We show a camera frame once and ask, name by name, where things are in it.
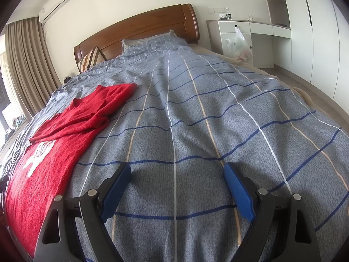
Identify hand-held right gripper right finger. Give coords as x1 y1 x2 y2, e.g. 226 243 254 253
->
223 162 319 262

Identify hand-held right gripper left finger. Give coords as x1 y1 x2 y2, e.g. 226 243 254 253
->
33 162 132 262

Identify red knit sweater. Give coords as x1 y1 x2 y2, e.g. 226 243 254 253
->
4 83 137 260

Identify blue checked duvet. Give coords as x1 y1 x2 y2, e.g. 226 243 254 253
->
0 30 349 262

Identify pile of small clutter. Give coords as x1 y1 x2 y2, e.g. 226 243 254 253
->
4 115 28 140

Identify striped cushion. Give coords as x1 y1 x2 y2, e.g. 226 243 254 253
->
77 46 108 73

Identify window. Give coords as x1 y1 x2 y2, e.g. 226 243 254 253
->
0 49 11 142

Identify clear plastic bag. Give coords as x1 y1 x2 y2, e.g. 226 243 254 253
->
225 25 254 62

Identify grey pillow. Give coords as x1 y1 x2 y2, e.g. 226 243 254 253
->
121 29 175 55

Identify beige curtain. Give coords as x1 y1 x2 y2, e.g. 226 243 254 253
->
0 16 62 121

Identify wooden headboard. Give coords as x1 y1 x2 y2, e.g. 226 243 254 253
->
74 3 200 73

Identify white desk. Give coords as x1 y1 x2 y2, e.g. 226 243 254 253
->
206 19 292 69

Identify white wardrobe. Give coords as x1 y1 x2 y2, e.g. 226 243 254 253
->
259 0 349 104

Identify white air conditioner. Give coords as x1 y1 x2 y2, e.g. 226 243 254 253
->
38 0 75 23

